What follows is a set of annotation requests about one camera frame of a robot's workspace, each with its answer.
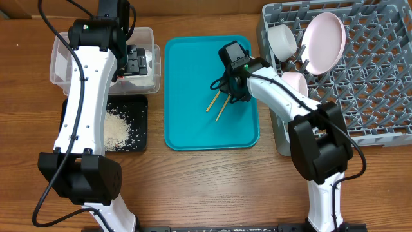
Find grey green ceramic bowl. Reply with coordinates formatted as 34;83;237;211
267;24;297;62

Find teal serving tray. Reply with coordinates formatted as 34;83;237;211
164;35;260;150

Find large white pink plate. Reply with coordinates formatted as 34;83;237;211
301;12;346;75

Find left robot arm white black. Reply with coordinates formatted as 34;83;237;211
37;1;140;231

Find crumpled white tissue paper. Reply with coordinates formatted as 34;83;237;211
130;50;155;88

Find rice food scraps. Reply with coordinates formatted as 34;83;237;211
104;110;142;151

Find clear plastic waste bin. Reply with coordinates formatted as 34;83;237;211
50;27;162;95

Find wooden chopstick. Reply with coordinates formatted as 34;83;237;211
215;95;231;122
206;90;221;112

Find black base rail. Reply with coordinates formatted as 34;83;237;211
82;222;368;232

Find grey dishwasher rack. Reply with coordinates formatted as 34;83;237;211
256;0;411;146

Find black food waste tray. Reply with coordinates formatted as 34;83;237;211
70;95;148;155

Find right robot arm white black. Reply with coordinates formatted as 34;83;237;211
217;41;353;231

